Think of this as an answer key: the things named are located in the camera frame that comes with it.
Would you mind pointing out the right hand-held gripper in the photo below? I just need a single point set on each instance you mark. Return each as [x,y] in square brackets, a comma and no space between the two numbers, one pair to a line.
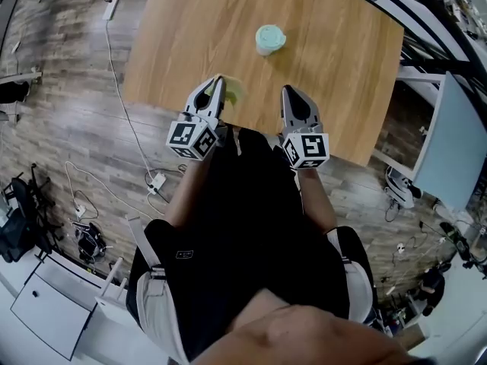
[310,148]

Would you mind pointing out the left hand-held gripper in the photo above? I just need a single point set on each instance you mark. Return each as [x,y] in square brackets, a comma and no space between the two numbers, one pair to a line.
[190,137]

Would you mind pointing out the light green cloth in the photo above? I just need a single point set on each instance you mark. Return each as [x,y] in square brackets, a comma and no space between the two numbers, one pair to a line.
[236,91]

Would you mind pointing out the mint green lidded drink container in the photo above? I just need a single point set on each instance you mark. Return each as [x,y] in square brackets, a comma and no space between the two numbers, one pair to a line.
[269,38]

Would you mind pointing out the person's right forearm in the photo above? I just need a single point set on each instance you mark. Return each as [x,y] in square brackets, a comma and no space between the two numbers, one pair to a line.
[317,200]

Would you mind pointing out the person's left forearm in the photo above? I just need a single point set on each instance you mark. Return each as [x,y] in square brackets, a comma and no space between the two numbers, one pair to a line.
[188,188]

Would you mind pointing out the square white power strip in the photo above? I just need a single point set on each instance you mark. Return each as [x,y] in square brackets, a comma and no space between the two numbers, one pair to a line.
[156,181]

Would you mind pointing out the person's black shirt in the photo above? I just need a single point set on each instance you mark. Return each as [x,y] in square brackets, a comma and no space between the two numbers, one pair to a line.
[247,223]

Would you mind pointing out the white and black machine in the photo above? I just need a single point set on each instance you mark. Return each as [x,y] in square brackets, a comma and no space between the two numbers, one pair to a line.
[399,188]

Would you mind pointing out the long white power strip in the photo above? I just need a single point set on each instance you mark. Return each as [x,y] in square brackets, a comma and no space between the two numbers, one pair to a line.
[110,8]

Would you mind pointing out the pale blue panel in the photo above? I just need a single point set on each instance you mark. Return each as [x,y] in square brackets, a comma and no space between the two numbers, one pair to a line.
[451,143]

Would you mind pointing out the small white power adapter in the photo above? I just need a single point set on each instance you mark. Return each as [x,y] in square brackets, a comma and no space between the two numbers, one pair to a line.
[79,211]

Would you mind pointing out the black office chair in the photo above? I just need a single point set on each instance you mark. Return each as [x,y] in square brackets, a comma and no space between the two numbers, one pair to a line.
[26,211]

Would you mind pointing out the person's grey harness vest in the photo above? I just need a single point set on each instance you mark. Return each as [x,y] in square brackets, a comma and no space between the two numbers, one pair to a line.
[158,310]

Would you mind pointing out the white router with antennas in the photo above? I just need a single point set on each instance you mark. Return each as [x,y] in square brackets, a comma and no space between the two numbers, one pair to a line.
[112,304]

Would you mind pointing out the white cabinet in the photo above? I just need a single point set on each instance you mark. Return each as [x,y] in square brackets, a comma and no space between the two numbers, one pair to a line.
[53,316]

